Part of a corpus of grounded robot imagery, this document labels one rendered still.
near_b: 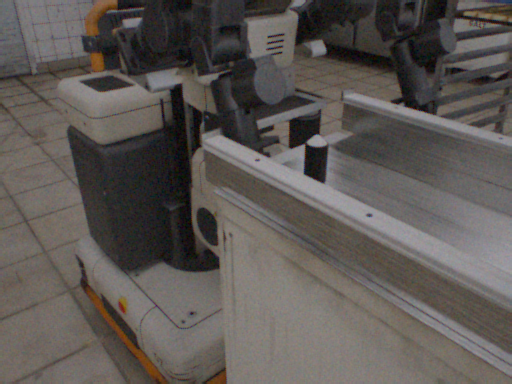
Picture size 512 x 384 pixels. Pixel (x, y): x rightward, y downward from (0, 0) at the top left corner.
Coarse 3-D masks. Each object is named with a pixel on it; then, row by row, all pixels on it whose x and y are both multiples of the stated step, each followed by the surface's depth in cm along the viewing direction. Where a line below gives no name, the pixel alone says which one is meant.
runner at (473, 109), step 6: (504, 96) 228; (510, 96) 231; (486, 102) 221; (492, 102) 224; (498, 102) 227; (504, 102) 228; (468, 108) 214; (474, 108) 217; (480, 108) 220; (486, 108) 220; (444, 114) 205; (450, 114) 208; (456, 114) 210; (462, 114) 212; (468, 114) 212
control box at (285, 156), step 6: (336, 132) 78; (324, 138) 76; (330, 138) 76; (336, 138) 76; (342, 138) 76; (294, 150) 71; (300, 150) 71; (276, 156) 70; (282, 156) 69; (288, 156) 69; (294, 156) 69; (282, 162) 68
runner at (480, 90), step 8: (504, 80) 222; (472, 88) 209; (480, 88) 213; (488, 88) 217; (496, 88) 218; (440, 96) 198; (448, 96) 201; (456, 96) 204; (464, 96) 207; (472, 96) 207; (440, 104) 197
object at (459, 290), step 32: (224, 160) 57; (256, 160) 54; (256, 192) 54; (288, 192) 49; (320, 192) 47; (288, 224) 51; (320, 224) 47; (352, 224) 43; (384, 224) 42; (352, 256) 45; (384, 256) 42; (416, 256) 39; (448, 256) 38; (416, 288) 40; (448, 288) 37; (480, 288) 35; (448, 320) 39; (480, 320) 36
